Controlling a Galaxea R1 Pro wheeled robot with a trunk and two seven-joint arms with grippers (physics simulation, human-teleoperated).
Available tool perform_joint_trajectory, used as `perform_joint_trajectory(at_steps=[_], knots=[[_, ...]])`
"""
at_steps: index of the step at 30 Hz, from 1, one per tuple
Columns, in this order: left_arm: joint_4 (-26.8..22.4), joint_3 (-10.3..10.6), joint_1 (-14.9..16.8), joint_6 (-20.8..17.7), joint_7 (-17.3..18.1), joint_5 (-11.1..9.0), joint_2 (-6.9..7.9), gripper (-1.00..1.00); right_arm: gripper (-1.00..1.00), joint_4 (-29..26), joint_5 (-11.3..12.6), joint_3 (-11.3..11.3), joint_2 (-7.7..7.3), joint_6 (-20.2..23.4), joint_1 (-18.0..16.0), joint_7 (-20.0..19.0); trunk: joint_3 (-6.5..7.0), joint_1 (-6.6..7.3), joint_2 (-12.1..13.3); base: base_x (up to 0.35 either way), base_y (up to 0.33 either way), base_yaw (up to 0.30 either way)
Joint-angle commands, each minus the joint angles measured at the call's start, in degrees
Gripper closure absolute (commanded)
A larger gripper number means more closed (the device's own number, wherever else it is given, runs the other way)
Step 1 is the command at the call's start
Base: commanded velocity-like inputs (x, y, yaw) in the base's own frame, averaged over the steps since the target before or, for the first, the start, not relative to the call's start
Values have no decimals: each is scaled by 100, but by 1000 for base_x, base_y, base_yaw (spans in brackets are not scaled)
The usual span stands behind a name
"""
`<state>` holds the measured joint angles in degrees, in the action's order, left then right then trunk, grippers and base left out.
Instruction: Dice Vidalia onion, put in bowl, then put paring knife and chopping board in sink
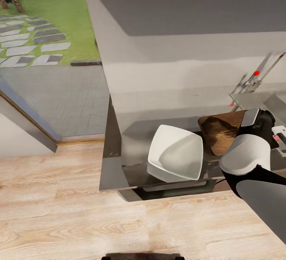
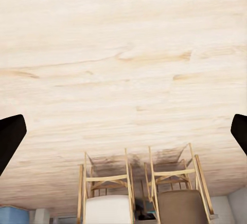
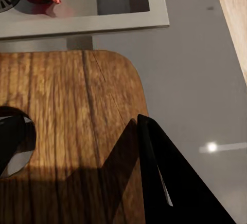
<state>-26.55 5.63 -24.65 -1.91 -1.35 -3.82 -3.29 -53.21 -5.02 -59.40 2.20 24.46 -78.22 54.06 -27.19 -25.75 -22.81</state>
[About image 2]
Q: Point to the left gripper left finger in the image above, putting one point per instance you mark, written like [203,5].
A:
[12,131]

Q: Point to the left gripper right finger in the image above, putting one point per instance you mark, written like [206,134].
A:
[239,130]

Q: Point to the stairs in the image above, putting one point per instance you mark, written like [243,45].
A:
[141,215]

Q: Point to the breakfast table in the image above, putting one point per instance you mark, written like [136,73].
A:
[154,221]

